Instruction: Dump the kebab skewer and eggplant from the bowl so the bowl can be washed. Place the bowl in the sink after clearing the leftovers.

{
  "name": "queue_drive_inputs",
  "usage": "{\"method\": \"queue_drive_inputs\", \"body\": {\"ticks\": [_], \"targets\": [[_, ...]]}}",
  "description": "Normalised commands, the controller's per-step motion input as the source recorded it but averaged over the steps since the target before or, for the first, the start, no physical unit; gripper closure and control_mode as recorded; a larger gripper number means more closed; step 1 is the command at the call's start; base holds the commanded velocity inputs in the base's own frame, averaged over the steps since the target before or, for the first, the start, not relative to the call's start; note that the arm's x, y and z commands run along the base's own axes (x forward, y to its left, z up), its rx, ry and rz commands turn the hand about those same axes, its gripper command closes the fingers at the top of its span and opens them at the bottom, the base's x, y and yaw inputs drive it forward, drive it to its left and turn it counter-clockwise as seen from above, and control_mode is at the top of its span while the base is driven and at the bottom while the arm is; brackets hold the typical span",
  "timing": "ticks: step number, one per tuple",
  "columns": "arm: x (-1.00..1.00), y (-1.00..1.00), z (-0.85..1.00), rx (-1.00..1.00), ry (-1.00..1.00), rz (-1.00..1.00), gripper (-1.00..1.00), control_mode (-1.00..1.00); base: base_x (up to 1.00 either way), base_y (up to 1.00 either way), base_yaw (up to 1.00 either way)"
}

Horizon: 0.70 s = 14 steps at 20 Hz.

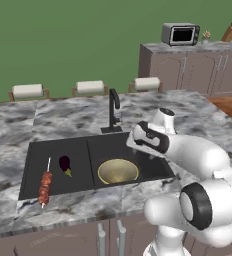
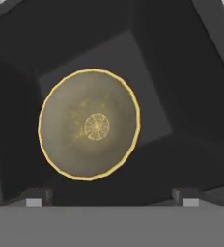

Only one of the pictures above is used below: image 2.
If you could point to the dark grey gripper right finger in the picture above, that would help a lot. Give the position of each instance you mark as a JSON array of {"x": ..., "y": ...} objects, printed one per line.
[{"x": 189, "y": 197}]

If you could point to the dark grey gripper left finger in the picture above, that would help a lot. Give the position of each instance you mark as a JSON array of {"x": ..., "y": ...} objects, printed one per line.
[{"x": 36, "y": 197}]

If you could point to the grey bowl with yellow rim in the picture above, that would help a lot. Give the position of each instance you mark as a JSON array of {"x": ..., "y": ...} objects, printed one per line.
[{"x": 88, "y": 123}]

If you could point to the dark grey sink basin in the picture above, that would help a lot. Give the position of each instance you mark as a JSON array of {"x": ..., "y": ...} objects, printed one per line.
[{"x": 168, "y": 80}]

